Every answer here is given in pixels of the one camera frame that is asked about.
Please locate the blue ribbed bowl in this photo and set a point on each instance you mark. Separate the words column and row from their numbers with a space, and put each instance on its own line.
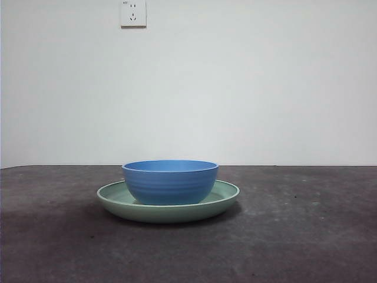
column 171, row 185

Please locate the green shallow plate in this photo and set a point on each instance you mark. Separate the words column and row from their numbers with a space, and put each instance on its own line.
column 168, row 213

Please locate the white wall socket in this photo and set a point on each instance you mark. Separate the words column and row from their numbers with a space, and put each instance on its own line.
column 133, row 22

